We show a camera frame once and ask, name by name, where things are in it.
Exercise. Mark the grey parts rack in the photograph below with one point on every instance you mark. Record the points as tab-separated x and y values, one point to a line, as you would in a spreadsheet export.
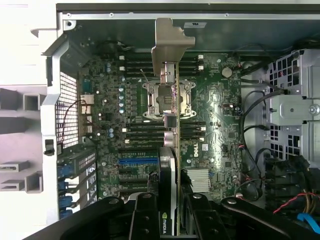
15	110

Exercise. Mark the perforated metal disk bay cage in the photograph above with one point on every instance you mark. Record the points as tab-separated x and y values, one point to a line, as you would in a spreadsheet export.
292	110

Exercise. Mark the round coin battery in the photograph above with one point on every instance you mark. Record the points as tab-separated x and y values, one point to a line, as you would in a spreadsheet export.
227	71

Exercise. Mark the silver chipset heatsink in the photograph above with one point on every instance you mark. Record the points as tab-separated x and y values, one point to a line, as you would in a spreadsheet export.
197	180

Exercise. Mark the green Dell motherboard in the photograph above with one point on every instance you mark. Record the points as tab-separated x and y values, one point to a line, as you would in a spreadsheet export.
215	125

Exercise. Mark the blue expansion slot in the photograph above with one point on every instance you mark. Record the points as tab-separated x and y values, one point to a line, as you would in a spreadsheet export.
137	162

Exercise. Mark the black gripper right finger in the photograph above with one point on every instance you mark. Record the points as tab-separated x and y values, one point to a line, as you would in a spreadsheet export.
207	222

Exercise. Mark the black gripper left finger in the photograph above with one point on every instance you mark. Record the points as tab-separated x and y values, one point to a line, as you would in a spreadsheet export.
146	220

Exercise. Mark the metal CPU socket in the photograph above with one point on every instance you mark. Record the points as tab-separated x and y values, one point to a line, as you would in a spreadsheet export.
152	100

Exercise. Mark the open Dell PC case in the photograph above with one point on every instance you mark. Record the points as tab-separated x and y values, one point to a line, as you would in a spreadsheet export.
51	112

